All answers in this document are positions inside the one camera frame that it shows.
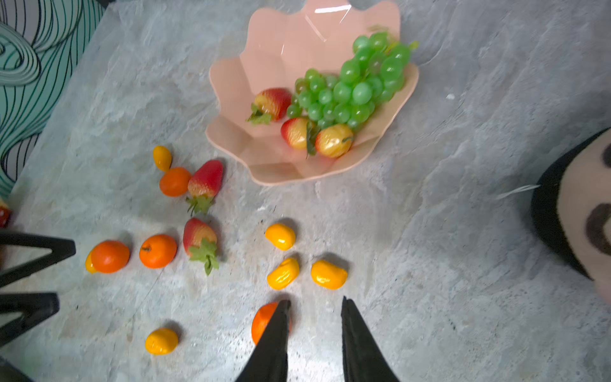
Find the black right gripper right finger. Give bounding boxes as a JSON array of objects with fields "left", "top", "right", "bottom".
[{"left": 341, "top": 297, "right": 399, "bottom": 382}]

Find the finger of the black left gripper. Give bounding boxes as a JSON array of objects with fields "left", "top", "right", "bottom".
[
  {"left": 1, "top": 292, "right": 60, "bottom": 346},
  {"left": 0, "top": 230, "right": 77, "bottom": 288}
]

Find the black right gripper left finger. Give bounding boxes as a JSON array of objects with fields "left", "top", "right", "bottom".
[{"left": 236, "top": 299, "right": 291, "bottom": 382}]

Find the green grape bunch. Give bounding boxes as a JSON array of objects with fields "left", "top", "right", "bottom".
[{"left": 287, "top": 30, "right": 419, "bottom": 131}]

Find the yellow kumquat by tangerine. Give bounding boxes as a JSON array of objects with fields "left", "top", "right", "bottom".
[{"left": 84, "top": 251, "right": 97, "bottom": 274}]

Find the orange tangerine right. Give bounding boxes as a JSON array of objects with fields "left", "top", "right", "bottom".
[{"left": 251, "top": 302, "right": 278, "bottom": 345}]

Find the orange tangerine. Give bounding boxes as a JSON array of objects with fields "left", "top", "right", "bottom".
[
  {"left": 89, "top": 240, "right": 130, "bottom": 274},
  {"left": 159, "top": 167, "right": 191, "bottom": 197},
  {"left": 251, "top": 302, "right": 278, "bottom": 345},
  {"left": 139, "top": 234, "right": 178, "bottom": 269}
]

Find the orange tangerine far left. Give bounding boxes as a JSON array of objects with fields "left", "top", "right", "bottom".
[{"left": 89, "top": 240, "right": 130, "bottom": 274}]

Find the yellow red plush toy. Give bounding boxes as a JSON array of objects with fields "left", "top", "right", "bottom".
[{"left": 0, "top": 200, "right": 12, "bottom": 229}]

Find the yellow kumquat cluster left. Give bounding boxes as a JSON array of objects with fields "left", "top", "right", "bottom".
[{"left": 267, "top": 258, "right": 300, "bottom": 291}]

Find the yellow kumquat cluster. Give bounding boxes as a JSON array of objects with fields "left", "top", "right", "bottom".
[
  {"left": 310, "top": 259, "right": 348, "bottom": 290},
  {"left": 267, "top": 258, "right": 300, "bottom": 291},
  {"left": 265, "top": 223, "right": 296, "bottom": 251}
]

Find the orange tangerine lower middle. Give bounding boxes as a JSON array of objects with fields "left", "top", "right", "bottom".
[{"left": 139, "top": 234, "right": 178, "bottom": 269}]

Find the yellow kumquat cluster right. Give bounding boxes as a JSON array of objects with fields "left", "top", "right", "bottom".
[{"left": 310, "top": 259, "right": 348, "bottom": 290}]

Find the yellow kumquat front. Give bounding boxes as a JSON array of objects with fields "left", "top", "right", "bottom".
[{"left": 145, "top": 328, "right": 179, "bottom": 356}]

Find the yellow kumquat upper cluster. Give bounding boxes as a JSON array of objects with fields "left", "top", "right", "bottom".
[{"left": 265, "top": 223, "right": 296, "bottom": 251}]

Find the orange tangerine upper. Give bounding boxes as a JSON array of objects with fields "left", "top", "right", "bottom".
[{"left": 159, "top": 167, "right": 191, "bottom": 197}]

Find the yellow kumquat far left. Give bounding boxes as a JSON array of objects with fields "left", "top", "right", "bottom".
[{"left": 153, "top": 146, "right": 173, "bottom": 173}]

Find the lower strawberry left pair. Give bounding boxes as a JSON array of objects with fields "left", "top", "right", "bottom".
[{"left": 182, "top": 217, "right": 220, "bottom": 276}]

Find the strawberry pair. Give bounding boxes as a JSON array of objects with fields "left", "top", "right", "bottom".
[
  {"left": 182, "top": 217, "right": 220, "bottom": 276},
  {"left": 186, "top": 159, "right": 224, "bottom": 216}
]

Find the upper strawberry left pair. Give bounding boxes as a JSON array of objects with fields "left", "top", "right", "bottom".
[{"left": 186, "top": 159, "right": 224, "bottom": 216}]

